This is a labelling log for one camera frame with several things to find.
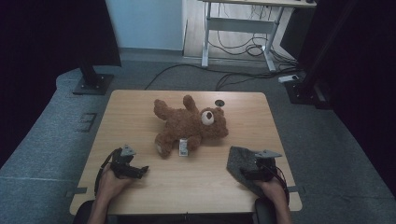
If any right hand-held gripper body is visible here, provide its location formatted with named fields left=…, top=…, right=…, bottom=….
left=255, top=149, right=283, bottom=182

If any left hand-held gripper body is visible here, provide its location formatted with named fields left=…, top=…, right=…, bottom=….
left=109, top=144, right=137, bottom=179

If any grey felt cloth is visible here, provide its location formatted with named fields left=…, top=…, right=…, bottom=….
left=226, top=146, right=272, bottom=199

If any brown teddy bear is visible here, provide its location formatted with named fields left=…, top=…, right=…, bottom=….
left=153, top=94, right=230, bottom=160

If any person's right hand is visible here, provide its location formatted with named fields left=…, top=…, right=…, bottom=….
left=253, top=177, right=289, bottom=204

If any person's left hand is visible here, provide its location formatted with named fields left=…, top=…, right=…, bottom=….
left=97, top=164, right=138, bottom=203

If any grey tape strip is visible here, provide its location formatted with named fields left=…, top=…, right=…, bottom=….
left=286, top=185, right=306, bottom=194
left=64, top=186, right=88, bottom=199

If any black chair armrest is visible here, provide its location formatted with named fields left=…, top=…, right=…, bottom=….
left=73, top=200, right=95, bottom=224
left=253, top=197, right=276, bottom=224

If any dark floor socket box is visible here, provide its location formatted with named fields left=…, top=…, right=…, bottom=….
left=76, top=112, right=98, bottom=133

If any black stand with square base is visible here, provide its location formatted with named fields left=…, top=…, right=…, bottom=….
left=73, top=60, right=115, bottom=96

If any white power strip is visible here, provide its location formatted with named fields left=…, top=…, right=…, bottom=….
left=277, top=74, right=300, bottom=84

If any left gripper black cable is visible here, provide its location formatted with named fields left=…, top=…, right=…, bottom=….
left=93, top=148, right=122, bottom=198

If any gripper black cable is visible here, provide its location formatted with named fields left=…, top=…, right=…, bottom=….
left=264, top=162, right=291, bottom=206
left=93, top=148, right=122, bottom=198

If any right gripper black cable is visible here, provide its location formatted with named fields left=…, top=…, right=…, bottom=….
left=264, top=162, right=291, bottom=206

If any black stand with slanted post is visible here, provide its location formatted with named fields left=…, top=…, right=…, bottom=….
left=284, top=0, right=359, bottom=110

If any long black floor cable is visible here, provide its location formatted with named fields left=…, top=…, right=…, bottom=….
left=144, top=63, right=302, bottom=91

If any tangle of black cables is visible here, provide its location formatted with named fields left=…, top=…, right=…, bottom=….
left=207, top=3, right=297, bottom=63

